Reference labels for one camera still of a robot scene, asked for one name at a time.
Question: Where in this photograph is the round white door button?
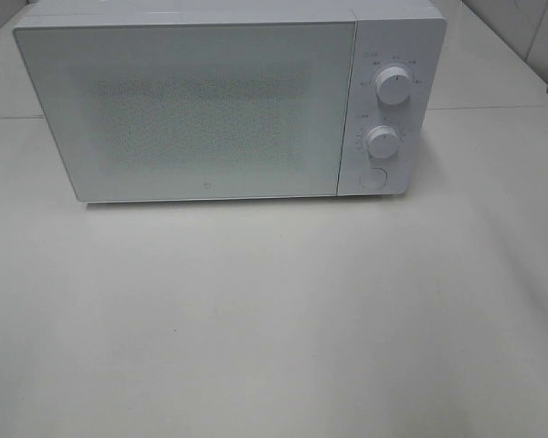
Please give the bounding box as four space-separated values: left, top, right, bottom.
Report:
359 168 387 193

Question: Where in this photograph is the lower white microwave knob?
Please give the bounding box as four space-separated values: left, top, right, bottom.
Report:
364 125 400 160

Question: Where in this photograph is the white microwave door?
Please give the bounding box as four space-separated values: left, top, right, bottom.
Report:
15 23 355 203

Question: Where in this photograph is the white microwave oven body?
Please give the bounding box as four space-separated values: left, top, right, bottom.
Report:
13 1 447 197

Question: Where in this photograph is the upper white microwave knob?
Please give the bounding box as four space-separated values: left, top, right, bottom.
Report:
375 65 413 105

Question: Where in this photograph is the white microwave knob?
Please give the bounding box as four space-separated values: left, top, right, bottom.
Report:
375 65 413 105
364 125 400 160

